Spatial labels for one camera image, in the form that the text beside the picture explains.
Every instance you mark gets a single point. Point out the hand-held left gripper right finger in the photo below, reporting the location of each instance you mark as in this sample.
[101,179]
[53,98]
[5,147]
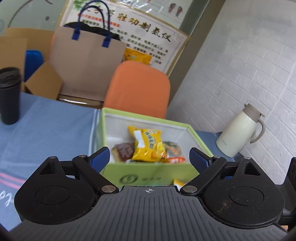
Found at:
[197,160]

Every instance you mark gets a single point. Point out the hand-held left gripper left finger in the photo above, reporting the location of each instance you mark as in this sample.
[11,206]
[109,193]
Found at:
[101,158]

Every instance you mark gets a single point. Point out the green fabric storage box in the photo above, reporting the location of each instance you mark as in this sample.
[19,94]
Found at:
[143,173]

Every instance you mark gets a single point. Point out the brown snack packet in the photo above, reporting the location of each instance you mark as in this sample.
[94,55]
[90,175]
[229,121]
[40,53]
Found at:
[123,151]

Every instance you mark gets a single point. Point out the orange and dark snack packet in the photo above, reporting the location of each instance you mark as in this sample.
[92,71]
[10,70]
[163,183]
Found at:
[175,151]

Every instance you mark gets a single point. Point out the small orange snack packet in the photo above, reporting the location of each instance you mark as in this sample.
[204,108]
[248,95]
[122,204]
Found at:
[179,183]

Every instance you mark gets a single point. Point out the cream thermos jug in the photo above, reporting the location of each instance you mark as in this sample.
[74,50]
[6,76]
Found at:
[235,132]

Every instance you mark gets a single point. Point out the yellow snack packet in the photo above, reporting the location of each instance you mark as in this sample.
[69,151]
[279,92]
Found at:
[146,143]

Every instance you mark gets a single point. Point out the blue tablecloth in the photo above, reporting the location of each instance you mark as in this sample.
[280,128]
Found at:
[46,129]

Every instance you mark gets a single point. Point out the orange chair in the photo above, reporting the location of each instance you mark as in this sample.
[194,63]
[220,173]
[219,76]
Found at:
[138,90]

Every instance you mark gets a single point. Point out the open cardboard box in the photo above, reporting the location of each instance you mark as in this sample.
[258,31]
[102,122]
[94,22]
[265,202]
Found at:
[44,81]

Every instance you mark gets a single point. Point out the black travel tumbler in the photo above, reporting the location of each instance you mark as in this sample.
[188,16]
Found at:
[9,99]

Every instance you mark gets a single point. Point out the frosted glass panel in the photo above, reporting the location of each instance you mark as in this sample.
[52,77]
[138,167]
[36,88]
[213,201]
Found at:
[27,14]

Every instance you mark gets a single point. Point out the wall poster with large characters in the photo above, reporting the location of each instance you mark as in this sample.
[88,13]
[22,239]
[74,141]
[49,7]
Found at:
[148,39]

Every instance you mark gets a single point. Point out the wall poster with photos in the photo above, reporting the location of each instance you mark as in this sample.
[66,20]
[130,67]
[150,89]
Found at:
[166,9]

